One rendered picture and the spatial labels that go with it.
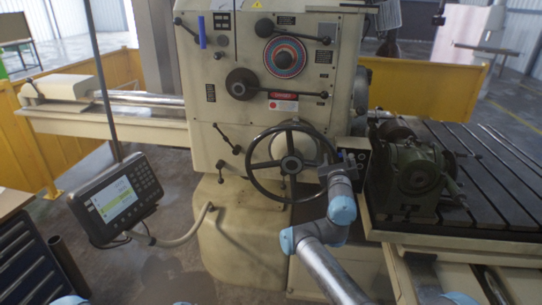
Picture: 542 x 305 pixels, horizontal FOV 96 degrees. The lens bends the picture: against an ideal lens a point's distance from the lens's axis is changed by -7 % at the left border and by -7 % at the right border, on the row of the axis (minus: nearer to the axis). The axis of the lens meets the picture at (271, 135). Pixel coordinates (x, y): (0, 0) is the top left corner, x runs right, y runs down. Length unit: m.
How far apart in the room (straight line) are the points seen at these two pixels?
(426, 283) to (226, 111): 1.24
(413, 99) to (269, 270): 2.89
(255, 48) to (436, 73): 3.11
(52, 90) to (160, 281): 1.54
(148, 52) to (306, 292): 2.04
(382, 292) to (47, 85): 2.61
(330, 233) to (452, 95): 3.49
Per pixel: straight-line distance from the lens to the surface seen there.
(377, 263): 1.92
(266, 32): 1.05
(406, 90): 3.90
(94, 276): 2.60
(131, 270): 2.52
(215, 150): 1.37
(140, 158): 1.22
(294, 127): 0.96
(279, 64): 1.03
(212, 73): 1.21
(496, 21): 7.09
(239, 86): 1.11
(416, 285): 1.54
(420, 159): 1.28
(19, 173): 3.35
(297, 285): 2.12
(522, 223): 1.73
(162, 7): 2.00
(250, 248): 1.86
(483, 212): 1.67
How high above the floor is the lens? 1.90
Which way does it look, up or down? 28 degrees down
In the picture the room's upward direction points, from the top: 1 degrees clockwise
